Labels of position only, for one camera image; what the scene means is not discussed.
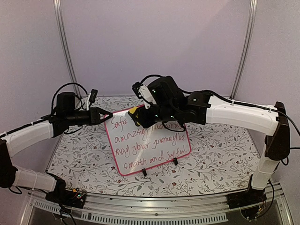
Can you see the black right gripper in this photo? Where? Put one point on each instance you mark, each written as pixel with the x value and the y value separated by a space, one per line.
pixel 143 121

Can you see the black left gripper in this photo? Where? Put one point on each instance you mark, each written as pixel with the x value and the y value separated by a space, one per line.
pixel 94 115

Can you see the yellow whiteboard eraser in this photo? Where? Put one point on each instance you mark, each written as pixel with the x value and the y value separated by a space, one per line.
pixel 133 113

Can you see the pink framed whiteboard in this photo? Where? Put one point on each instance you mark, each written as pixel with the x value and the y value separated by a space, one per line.
pixel 135 148

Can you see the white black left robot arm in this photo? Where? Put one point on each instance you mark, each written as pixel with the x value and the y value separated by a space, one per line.
pixel 67 110

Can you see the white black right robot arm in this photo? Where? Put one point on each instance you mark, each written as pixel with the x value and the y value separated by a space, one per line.
pixel 164 101

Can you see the black left stand foot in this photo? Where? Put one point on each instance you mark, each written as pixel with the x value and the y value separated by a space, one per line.
pixel 144 172

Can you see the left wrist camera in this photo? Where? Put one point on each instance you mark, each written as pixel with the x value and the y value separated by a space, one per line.
pixel 90 99

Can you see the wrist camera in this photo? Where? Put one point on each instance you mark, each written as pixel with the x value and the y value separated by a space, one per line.
pixel 90 99
pixel 142 92

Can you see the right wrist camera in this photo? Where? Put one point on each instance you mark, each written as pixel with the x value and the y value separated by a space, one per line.
pixel 142 92

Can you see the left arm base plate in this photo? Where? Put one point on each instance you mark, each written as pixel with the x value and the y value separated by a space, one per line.
pixel 67 198

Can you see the right aluminium frame post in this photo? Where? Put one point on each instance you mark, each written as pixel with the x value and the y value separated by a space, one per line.
pixel 245 49

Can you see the aluminium frame post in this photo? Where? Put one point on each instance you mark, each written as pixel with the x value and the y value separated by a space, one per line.
pixel 245 49
pixel 63 39

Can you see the aluminium front rail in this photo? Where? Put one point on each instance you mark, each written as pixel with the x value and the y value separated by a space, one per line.
pixel 188 210

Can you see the left aluminium frame post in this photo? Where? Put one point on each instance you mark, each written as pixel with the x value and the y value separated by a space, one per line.
pixel 63 39

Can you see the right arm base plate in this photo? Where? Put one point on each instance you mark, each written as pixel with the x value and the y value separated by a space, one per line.
pixel 245 198

